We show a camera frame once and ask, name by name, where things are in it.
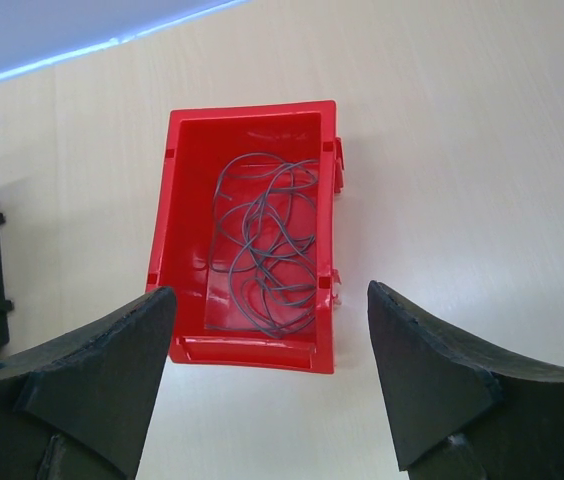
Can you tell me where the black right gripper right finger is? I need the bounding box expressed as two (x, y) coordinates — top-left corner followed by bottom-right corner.
(367, 281), (564, 479)

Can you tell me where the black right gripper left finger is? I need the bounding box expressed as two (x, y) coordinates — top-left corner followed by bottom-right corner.
(0, 287), (177, 479)

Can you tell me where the red plastic bin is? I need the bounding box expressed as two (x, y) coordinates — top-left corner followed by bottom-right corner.
(147, 100), (343, 374)

